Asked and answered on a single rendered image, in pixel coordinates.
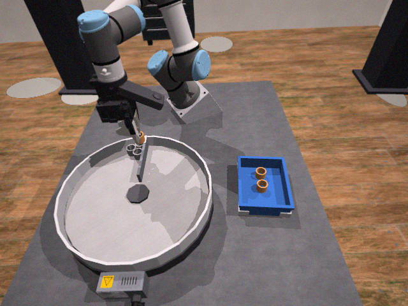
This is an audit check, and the blue open-top crate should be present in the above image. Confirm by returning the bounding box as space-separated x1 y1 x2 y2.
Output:
237 156 295 217

